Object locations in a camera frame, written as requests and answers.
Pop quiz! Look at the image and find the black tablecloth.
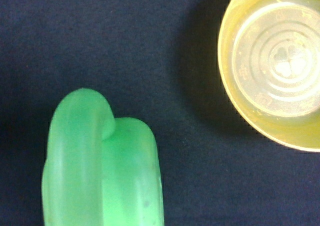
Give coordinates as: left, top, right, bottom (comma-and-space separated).
0, 0, 320, 225

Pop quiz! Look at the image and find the green toy watering can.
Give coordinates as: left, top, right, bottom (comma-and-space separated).
41, 88, 165, 225

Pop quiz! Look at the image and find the yellow plastic cup near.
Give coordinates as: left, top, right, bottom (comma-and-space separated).
217, 0, 320, 152

